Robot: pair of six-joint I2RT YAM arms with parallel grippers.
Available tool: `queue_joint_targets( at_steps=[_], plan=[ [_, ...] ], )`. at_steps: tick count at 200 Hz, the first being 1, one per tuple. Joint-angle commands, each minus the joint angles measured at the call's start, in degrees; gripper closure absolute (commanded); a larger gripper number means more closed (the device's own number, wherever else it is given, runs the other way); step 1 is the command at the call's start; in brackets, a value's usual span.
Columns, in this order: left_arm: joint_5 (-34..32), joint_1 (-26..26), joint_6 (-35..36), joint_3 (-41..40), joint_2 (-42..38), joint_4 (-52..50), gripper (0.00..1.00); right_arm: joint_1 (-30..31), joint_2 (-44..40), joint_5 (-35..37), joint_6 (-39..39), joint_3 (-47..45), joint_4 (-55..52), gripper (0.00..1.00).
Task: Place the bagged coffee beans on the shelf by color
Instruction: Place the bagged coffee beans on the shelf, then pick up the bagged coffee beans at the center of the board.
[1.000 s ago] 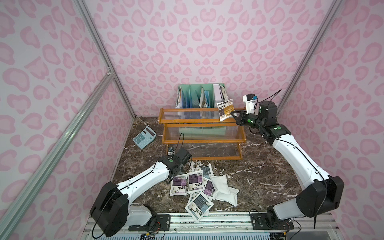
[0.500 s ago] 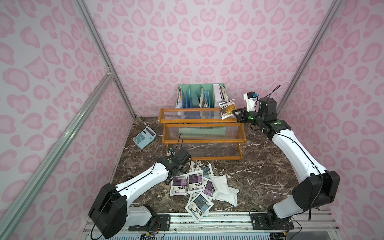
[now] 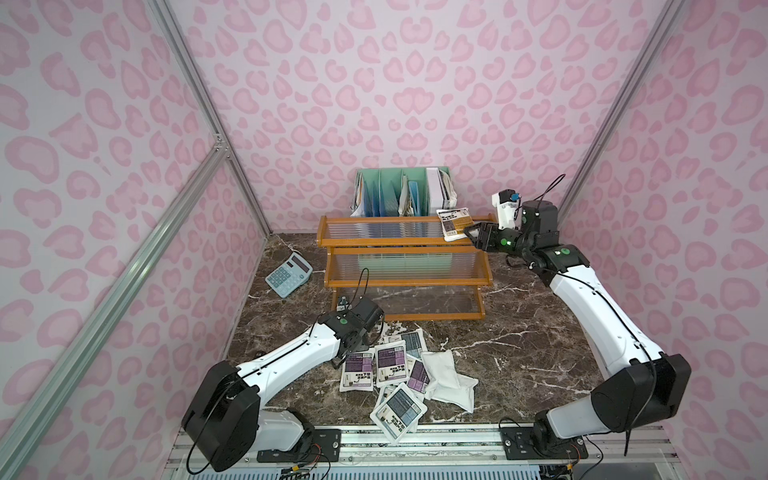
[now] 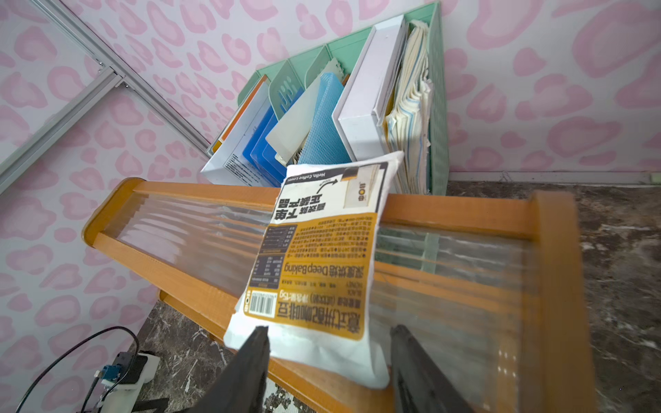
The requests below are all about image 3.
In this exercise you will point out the yellow label coffee bag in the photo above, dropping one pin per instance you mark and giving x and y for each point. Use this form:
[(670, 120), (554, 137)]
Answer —
[(453, 222), (440, 367)]

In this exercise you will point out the white coffee bag face down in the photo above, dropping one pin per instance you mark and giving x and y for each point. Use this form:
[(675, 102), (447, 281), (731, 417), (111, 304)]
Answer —
[(462, 396)]

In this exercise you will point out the purple label coffee bag middle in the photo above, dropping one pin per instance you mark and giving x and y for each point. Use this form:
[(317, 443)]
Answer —
[(391, 364)]

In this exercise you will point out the purple label coffee bag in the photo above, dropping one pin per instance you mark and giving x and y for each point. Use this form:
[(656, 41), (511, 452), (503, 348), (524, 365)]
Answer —
[(391, 364), (357, 372), (418, 380)]

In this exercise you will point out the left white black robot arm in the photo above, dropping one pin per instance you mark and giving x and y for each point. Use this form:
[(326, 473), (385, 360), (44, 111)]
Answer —
[(227, 419)]

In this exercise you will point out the purple label coffee bag right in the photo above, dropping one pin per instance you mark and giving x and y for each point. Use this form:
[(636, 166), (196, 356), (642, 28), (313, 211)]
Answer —
[(418, 380)]

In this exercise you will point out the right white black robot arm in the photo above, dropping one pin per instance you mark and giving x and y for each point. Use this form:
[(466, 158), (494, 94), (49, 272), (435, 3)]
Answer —
[(644, 384)]

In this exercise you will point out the aluminium front rail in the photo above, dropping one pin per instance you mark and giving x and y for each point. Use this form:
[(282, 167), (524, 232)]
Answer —
[(451, 451)]

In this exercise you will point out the blue-grey label coffee bag front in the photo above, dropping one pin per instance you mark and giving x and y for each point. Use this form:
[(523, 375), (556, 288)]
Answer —
[(398, 414)]

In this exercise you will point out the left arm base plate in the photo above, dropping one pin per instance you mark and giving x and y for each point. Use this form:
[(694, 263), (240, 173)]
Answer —
[(323, 443)]

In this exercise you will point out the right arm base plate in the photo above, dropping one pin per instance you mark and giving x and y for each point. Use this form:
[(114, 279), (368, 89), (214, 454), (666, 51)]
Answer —
[(533, 443)]

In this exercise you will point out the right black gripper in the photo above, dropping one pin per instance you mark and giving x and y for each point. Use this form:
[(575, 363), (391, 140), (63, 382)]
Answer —
[(492, 237)]

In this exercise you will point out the blue-grey label coffee bag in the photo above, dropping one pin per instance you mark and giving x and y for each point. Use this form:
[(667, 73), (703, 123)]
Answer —
[(414, 342), (398, 414)]

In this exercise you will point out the green file organizer with folders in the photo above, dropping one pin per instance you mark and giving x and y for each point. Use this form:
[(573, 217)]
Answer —
[(403, 192)]

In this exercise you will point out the purple label coffee bag left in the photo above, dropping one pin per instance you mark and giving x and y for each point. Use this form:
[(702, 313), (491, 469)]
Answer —
[(357, 372)]

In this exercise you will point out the light blue calculator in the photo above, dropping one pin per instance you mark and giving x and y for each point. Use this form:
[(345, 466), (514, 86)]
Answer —
[(294, 272)]

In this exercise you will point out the blue-grey label coffee bag upper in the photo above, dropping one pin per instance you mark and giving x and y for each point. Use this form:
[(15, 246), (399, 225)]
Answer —
[(414, 342)]

